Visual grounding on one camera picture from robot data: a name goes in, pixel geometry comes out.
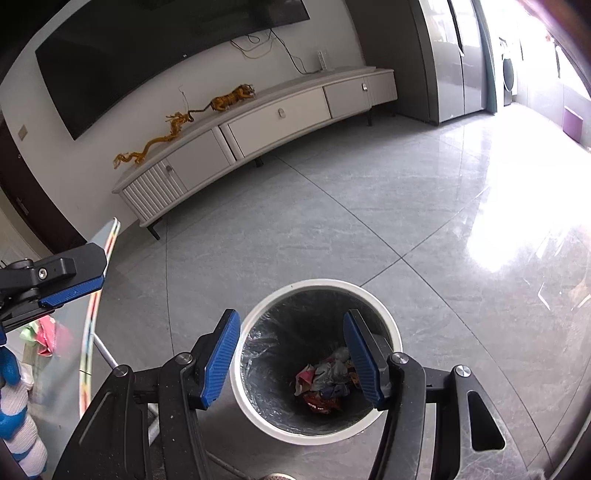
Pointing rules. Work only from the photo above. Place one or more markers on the white television cabinet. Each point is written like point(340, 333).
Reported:
point(277, 115)

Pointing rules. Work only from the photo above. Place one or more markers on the green paper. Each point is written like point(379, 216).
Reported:
point(29, 333)

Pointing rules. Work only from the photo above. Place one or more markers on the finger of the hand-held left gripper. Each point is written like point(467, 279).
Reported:
point(74, 288)

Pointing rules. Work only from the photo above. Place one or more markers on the grey refrigerator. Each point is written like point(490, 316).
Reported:
point(443, 60)

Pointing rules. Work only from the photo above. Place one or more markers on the white washing machine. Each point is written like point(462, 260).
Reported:
point(509, 76)

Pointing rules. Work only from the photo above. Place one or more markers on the black wall television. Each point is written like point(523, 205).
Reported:
point(138, 55)

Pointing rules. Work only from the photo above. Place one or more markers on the purple box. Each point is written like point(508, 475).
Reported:
point(575, 124)

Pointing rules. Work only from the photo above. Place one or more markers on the white power strip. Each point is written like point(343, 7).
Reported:
point(323, 60)

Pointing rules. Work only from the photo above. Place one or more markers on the dark brown door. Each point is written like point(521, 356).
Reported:
point(27, 184)

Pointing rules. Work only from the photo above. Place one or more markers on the golden tiger figurine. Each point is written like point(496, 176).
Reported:
point(228, 100)

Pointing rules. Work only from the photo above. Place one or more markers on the white trash bin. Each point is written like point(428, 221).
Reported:
point(286, 332)

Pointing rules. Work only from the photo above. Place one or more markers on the golden dragon figurine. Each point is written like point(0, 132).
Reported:
point(152, 143)

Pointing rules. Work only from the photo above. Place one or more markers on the pink red wrapper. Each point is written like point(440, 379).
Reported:
point(305, 377)

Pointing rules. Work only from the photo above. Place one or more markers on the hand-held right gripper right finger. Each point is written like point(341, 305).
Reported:
point(362, 360)

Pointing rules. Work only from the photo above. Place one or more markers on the purple plastic bag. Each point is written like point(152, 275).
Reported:
point(334, 369)

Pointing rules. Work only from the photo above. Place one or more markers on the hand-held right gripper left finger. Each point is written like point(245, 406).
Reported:
point(221, 360)

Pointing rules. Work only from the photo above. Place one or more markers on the large red snack packet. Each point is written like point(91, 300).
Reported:
point(323, 404)

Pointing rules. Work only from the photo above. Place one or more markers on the beige wall switch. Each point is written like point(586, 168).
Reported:
point(23, 132)

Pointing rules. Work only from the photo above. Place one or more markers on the pink orange wrapper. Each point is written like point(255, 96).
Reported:
point(47, 334)

